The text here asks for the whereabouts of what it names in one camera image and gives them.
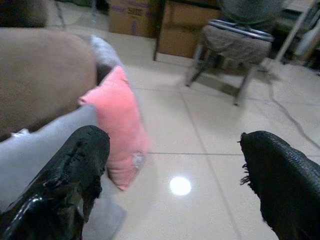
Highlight dark metal table leg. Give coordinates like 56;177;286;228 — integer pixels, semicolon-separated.
152;0;167;62

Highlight cardboard box with purple print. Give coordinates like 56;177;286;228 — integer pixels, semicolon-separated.
108;0;163;39

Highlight brown sofa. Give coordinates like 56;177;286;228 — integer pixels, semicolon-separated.
0;27;98;141

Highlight metal stool with brown cushion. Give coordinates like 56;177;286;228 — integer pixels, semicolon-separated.
185;19;275;106

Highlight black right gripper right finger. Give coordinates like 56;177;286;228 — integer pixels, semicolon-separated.
237;130;320;240

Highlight white cable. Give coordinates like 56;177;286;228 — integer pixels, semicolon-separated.
264;58;320;151

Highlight grey furry pillow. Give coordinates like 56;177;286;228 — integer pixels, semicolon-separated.
87;34;126;83

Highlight plain brown cardboard box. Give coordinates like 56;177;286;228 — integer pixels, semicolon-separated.
158;0;223;60

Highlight grey standing fan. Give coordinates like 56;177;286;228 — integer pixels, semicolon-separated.
218;0;320;83

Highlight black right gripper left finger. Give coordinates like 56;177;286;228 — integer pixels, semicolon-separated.
0;125;111;240

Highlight pink pillow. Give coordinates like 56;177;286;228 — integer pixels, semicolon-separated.
77;65;151;191

